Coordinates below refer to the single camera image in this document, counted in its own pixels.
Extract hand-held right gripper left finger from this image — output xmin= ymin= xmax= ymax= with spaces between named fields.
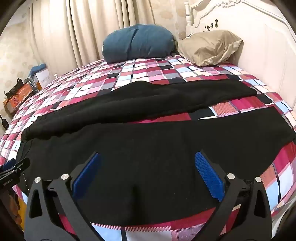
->
xmin=24 ymin=152 xmax=116 ymax=241

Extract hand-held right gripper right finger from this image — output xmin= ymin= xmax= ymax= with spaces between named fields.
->
xmin=195 ymin=152 xmax=273 ymax=241

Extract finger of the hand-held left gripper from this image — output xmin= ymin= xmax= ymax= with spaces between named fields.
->
xmin=0 ymin=158 xmax=31 ymax=177

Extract black pants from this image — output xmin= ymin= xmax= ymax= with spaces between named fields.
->
xmin=17 ymin=80 xmax=295 ymax=226

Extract small black device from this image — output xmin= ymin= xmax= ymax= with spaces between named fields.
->
xmin=0 ymin=114 xmax=9 ymax=131

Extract orange box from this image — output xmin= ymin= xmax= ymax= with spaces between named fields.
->
xmin=3 ymin=78 xmax=38 ymax=114

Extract white and blue box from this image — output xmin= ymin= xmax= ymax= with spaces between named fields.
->
xmin=31 ymin=64 xmax=51 ymax=90

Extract plaid bed sheet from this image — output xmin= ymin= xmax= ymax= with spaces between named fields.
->
xmin=0 ymin=55 xmax=296 ymax=241

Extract beige pillow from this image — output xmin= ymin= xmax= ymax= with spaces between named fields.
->
xmin=177 ymin=30 xmax=244 ymax=67

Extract blue pillow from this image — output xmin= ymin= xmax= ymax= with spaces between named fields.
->
xmin=102 ymin=24 xmax=177 ymax=63

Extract beige curtain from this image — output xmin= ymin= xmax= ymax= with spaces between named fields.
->
xmin=30 ymin=0 xmax=188 ymax=69

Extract white carved headboard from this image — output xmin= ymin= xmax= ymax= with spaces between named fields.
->
xmin=184 ymin=0 xmax=296 ymax=130

